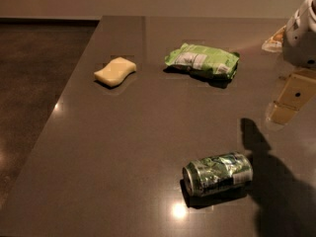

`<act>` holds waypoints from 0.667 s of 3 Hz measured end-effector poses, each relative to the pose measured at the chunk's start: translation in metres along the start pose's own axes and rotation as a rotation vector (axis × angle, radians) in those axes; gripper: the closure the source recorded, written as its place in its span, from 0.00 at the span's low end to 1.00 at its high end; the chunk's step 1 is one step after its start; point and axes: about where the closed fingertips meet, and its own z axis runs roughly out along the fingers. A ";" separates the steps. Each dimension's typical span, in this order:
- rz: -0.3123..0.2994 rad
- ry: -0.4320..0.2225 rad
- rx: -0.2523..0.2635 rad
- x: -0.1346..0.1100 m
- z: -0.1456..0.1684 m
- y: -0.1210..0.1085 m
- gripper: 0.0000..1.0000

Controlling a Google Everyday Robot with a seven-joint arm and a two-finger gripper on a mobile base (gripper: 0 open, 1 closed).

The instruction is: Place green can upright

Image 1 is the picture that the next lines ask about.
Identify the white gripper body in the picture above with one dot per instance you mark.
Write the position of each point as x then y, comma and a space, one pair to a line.
300, 39

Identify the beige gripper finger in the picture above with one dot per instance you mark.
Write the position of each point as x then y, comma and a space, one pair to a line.
275, 42
298, 89

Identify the green crushed soda can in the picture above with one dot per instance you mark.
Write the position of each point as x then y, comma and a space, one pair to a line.
217, 174

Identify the green snack bag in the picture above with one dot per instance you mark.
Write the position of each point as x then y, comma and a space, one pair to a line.
204, 61

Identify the yellow sponge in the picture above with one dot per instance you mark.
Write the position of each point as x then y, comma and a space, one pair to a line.
115, 72

